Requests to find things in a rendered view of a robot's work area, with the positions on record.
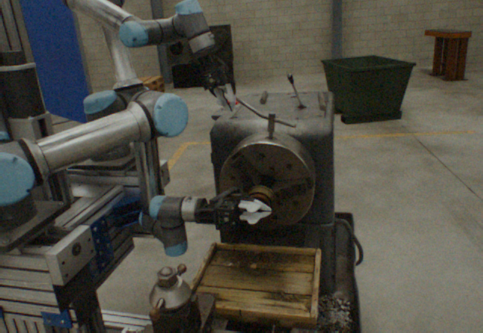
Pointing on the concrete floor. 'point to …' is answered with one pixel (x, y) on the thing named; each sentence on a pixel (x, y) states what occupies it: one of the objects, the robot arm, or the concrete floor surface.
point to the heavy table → (450, 36)
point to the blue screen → (56, 51)
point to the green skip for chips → (367, 87)
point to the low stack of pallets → (153, 83)
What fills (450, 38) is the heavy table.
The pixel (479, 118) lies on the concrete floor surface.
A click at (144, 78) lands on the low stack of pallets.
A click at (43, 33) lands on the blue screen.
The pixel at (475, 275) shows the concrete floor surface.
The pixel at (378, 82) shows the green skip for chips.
